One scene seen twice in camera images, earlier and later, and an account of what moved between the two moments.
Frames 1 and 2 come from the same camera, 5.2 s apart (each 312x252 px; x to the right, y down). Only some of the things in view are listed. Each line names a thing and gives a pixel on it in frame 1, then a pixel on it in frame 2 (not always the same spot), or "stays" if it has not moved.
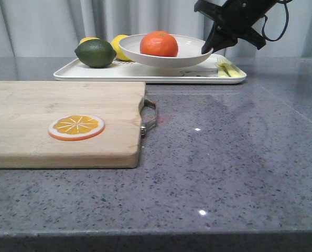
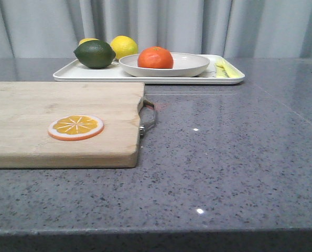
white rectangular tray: x=204 y=72 stays
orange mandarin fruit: x=159 y=43 -> x=155 y=57
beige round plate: x=189 y=52 -> x=184 y=65
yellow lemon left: x=86 y=39 stays
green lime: x=95 y=53 stays
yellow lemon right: x=120 y=55 stays
